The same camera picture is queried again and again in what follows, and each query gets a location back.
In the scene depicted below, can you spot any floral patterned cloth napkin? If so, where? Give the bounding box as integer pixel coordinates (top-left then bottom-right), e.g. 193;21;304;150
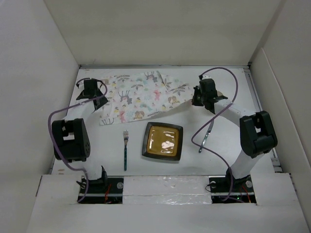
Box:
100;71;193;126

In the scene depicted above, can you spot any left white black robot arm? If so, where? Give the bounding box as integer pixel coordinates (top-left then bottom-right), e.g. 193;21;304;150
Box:
48;78;108;180

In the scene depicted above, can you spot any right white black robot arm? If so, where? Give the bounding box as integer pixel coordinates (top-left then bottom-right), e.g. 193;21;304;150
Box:
192;79;277;191

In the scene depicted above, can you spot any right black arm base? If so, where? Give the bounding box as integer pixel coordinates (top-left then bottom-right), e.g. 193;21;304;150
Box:
205;171;257;204

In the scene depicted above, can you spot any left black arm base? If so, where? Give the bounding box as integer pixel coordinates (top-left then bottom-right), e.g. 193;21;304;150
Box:
76;166;124;204

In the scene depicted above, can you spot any silver table knife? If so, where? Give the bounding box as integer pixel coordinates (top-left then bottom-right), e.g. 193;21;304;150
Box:
198;121;214;153

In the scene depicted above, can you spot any square black brown plate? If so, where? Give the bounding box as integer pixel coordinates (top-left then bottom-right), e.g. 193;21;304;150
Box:
142;122;184;161

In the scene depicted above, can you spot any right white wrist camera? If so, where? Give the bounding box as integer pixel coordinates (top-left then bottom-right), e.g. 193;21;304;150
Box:
199;74;211;80

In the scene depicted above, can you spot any fork with teal handle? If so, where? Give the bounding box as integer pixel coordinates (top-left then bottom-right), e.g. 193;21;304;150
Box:
123;130;129;171

